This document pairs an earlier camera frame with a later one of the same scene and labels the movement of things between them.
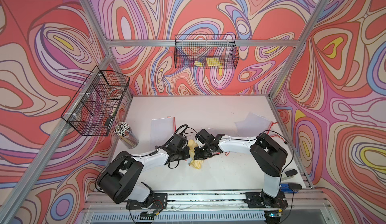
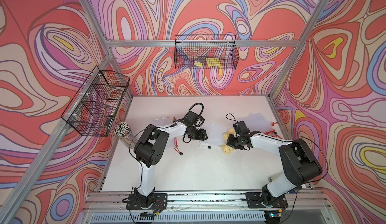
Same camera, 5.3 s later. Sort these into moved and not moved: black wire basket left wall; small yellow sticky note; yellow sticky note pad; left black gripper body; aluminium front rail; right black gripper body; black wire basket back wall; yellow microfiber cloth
Moved: left black gripper body; yellow microfiber cloth; right black gripper body
Not moved: black wire basket back wall; black wire basket left wall; aluminium front rail; yellow sticky note pad; small yellow sticky note
